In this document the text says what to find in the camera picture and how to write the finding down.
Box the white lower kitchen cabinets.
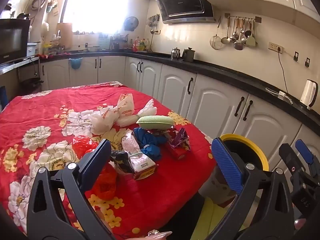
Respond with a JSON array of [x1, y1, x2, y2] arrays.
[[40, 55, 320, 178]]

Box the yellow-rimmed trash bin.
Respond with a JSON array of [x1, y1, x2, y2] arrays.
[[197, 134, 269, 208]]

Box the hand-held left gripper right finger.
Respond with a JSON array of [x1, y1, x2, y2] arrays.
[[207, 137, 295, 240]]

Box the printed white plastic bag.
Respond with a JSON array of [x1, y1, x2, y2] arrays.
[[101, 94, 135, 125]]

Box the dark snack packet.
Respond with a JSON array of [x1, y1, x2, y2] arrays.
[[110, 150, 135, 174]]

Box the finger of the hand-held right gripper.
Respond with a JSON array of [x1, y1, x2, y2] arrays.
[[295, 139, 320, 179], [279, 142, 309, 193]]

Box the group of condiment bottles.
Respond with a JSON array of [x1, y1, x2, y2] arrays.
[[132, 37, 150, 52]]

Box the white brown-edged packet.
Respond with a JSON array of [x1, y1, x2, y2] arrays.
[[129, 152, 158, 180]]

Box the hanging kitchen tools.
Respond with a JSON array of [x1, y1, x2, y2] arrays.
[[149, 15, 160, 34]]

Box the light green sponge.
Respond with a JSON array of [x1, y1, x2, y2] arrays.
[[136, 115, 173, 130]]

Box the coiled hose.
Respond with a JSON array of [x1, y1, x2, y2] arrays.
[[31, 0, 47, 12]]

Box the yellow-green cloth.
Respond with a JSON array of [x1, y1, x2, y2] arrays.
[[200, 197, 240, 240]]

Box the person's left hand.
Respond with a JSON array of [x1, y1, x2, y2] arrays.
[[147, 229, 173, 240]]

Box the black range hood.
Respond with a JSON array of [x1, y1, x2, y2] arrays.
[[151, 0, 216, 25]]

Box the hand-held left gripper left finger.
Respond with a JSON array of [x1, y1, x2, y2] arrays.
[[26, 139, 116, 240]]

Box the purple foil snack wrapper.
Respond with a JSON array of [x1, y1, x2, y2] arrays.
[[171, 127, 190, 150]]

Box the white printed snack packet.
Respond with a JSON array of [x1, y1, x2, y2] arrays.
[[122, 131, 142, 155]]

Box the green spatula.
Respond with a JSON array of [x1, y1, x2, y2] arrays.
[[246, 20, 257, 47]]

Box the wire mesh strainer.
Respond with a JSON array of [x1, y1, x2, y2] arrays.
[[210, 17, 222, 50]]

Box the orange-red plastic bag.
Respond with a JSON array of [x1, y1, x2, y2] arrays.
[[94, 164, 118, 200]]

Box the red plastic bag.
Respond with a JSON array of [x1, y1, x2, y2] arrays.
[[73, 136, 99, 158]]

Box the white electric kettle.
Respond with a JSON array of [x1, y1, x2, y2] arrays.
[[299, 79, 318, 110]]

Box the blue hanging basin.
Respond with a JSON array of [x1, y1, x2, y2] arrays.
[[69, 57, 83, 70]]

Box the kitchen window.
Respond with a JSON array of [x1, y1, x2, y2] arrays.
[[60, 0, 128, 34]]

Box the black power cable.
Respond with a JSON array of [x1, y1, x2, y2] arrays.
[[277, 52, 291, 93]]

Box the person's right hand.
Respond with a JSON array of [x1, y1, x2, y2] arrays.
[[294, 218, 307, 230]]

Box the black kitchen countertop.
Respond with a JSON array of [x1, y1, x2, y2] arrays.
[[39, 50, 320, 137]]

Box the twisted white plastic bag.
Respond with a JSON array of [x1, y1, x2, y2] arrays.
[[116, 99, 158, 127]]

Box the blue plastic bag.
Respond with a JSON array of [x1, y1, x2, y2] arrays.
[[133, 127, 165, 160]]

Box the small dark fan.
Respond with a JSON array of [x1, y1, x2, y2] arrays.
[[124, 16, 139, 32]]

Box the large metal ladle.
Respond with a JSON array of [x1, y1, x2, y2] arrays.
[[234, 19, 244, 51]]

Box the black microwave oven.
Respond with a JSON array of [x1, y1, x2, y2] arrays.
[[0, 19, 31, 64]]

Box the beige wall power outlet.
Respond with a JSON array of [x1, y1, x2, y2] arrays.
[[269, 42, 283, 54]]

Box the red floral blanket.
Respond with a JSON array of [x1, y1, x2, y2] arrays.
[[0, 81, 218, 238]]

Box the wooden cutting board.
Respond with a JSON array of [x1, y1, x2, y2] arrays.
[[56, 22, 73, 47]]

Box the wall utensil rail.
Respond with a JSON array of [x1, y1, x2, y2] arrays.
[[224, 13, 262, 23]]

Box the dark lidded pot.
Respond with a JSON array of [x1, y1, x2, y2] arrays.
[[182, 47, 195, 62]]

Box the metal slotted spoon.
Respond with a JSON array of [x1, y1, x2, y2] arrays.
[[230, 17, 240, 43]]

